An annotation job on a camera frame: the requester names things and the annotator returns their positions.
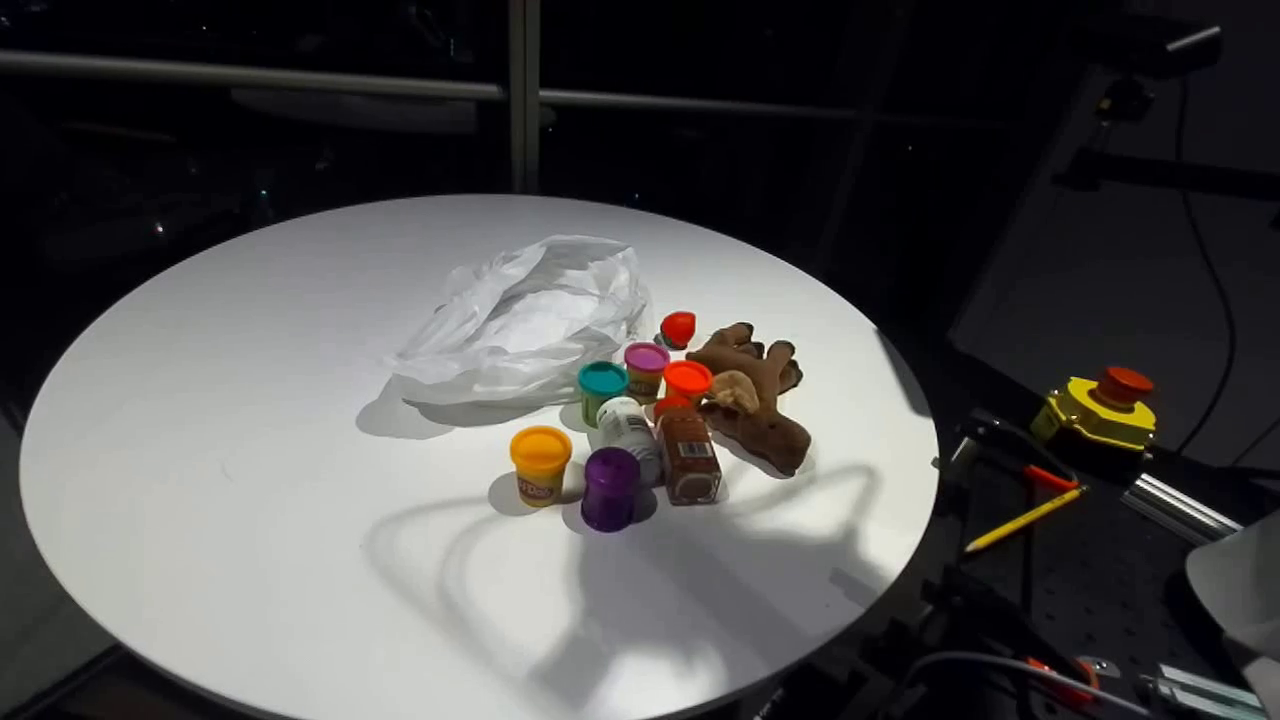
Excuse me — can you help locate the pink lid play-doh tub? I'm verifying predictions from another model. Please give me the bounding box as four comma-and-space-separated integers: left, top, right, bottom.
623, 346, 669, 400

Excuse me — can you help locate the red lid play-doh tub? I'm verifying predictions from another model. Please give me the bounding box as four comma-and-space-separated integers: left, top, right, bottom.
661, 312, 694, 354

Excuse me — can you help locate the teal lid play-doh tub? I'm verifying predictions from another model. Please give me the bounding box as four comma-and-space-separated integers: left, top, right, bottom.
576, 360, 627, 419

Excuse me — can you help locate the orange lid play-doh tub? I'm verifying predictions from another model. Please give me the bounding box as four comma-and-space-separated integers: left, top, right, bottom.
656, 360, 713, 411

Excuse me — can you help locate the yellow play-doh tub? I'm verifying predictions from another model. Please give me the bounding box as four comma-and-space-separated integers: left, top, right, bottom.
509, 426, 572, 503

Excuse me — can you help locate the white plastic bag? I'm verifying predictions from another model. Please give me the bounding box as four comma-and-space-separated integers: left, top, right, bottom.
390, 235, 648, 408

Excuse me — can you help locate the white pill bottle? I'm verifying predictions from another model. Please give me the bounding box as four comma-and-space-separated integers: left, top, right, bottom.
594, 398, 661, 483

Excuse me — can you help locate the brown spice bottle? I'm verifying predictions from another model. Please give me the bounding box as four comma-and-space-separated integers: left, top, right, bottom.
661, 408, 721, 503

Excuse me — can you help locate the brown plush moose toy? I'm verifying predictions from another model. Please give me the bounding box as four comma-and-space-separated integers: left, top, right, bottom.
691, 320, 812, 477

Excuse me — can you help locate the purple play-doh tub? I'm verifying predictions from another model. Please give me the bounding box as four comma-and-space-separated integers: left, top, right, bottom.
578, 448, 641, 534

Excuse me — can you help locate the yellow pencil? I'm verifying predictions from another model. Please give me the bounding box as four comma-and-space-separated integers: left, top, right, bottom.
964, 489, 1087, 558

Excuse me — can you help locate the yellow red emergency stop button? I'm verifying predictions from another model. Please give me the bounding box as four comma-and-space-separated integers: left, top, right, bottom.
1030, 365, 1160, 453

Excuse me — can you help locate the metal window rail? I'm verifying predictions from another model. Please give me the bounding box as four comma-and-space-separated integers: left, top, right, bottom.
0, 0, 902, 193

